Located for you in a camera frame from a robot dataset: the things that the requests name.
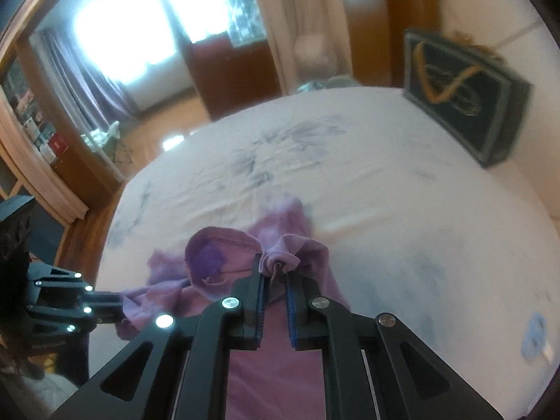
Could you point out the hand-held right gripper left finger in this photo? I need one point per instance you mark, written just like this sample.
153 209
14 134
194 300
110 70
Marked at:
260 315

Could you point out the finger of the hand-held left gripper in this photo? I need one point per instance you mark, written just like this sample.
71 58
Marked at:
65 317
65 284

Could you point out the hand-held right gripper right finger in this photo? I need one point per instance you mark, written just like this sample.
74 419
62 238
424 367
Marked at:
290 315

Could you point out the purple garment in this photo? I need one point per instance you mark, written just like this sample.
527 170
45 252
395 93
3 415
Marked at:
280 385

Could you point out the wooden bookshelf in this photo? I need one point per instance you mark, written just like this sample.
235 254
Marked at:
30 118

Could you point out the folding drying rack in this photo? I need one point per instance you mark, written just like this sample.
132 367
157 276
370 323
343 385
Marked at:
107 135

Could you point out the purple curtain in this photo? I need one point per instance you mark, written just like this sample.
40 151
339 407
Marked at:
87 78

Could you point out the bright window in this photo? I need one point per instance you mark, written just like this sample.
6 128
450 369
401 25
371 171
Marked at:
131 22

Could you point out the dark wooden cabinet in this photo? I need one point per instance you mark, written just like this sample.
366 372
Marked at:
227 78

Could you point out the black gift bag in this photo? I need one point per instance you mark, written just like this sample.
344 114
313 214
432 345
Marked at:
455 92

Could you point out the patterned lace curtain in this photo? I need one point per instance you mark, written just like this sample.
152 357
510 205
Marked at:
245 4

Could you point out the wooden wall panel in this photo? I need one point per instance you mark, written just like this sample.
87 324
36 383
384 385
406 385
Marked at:
407 22

